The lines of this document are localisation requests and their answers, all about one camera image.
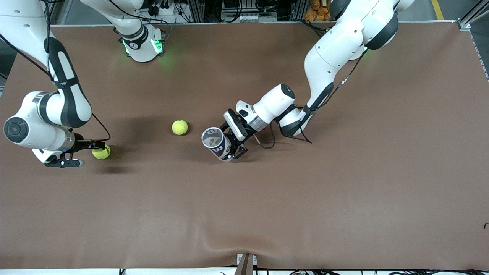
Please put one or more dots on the white power strip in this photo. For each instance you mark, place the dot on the white power strip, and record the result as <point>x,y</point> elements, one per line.
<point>164,11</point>
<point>252,17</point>

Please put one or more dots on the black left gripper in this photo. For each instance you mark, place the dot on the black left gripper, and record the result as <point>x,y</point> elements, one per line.
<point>247,135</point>

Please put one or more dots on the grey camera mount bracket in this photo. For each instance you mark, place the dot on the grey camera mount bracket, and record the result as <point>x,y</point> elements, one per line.
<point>246,265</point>

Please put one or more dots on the silver blue tennis ball can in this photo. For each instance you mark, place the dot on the silver blue tennis ball can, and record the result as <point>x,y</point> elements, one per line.
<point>214,139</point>

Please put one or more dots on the aluminium frame post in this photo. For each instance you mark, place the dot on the aluminium frame post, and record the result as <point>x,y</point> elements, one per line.
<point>195,9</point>

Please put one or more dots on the yellow tennis ball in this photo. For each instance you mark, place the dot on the yellow tennis ball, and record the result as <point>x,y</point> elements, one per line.
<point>101,154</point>
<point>179,127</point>

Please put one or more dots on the brown table mat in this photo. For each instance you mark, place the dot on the brown table mat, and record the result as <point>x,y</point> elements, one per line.
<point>244,210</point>

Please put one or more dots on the aluminium frame profile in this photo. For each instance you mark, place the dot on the aluminium frame profile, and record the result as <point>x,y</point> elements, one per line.
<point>55,11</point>
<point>464,25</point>

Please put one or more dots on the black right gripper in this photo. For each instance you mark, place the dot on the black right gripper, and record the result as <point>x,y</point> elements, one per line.
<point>81,145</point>

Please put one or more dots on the orange objects pile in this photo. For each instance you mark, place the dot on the orange objects pile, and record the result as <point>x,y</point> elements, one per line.
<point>317,11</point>

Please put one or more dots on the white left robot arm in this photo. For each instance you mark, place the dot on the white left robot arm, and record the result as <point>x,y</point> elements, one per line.
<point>332,49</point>

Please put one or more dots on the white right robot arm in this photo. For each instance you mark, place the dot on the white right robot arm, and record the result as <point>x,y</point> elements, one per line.
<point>38,114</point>

